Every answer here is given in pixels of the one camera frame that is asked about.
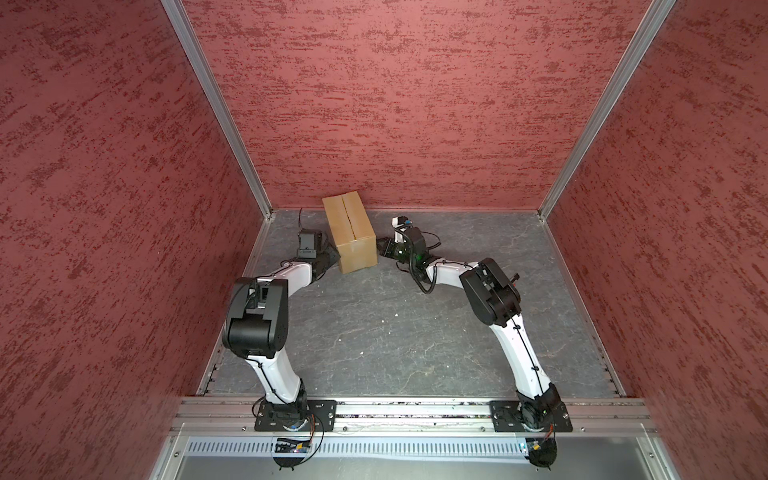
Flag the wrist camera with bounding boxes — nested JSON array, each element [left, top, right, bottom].
[[297, 229, 322, 259], [391, 216, 412, 229]]

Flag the white slotted cable duct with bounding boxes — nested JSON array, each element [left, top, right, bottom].
[[184, 437, 527, 462]]

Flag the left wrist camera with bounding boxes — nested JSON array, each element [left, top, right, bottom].
[[297, 229, 322, 259]]

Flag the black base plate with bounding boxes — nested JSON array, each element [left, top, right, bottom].
[[251, 399, 338, 433], [489, 401, 573, 434]]

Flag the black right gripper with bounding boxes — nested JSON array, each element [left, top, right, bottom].
[[373, 236, 416, 266]]

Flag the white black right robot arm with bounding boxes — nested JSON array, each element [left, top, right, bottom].
[[376, 230, 572, 433]]

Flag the aluminium left corner post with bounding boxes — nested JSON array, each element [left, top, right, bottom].
[[161, 0, 273, 221]]

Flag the right controller board with wires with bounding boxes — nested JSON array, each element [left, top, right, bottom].
[[526, 430, 558, 469]]

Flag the aluminium front rail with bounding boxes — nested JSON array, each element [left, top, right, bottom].
[[171, 396, 658, 438]]

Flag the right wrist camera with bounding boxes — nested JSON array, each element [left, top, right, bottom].
[[391, 216, 412, 229]]

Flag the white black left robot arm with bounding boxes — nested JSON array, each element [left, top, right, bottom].
[[222, 246, 339, 422]]

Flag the aluminium right corner post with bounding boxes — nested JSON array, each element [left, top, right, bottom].
[[538, 0, 676, 223]]

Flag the brown cardboard express box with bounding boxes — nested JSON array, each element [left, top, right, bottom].
[[322, 191, 378, 274]]

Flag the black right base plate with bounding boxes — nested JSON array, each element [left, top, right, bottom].
[[489, 401, 573, 434]]

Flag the aluminium corner post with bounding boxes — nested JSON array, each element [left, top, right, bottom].
[[538, 0, 676, 223], [161, 0, 273, 221]]

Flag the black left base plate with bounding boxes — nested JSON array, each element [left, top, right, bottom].
[[251, 399, 338, 433]]

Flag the controller board with wires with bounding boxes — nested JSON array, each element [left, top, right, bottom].
[[526, 430, 558, 469], [272, 432, 325, 470]]

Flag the left controller board with wires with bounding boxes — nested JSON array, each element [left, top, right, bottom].
[[272, 432, 325, 470]]

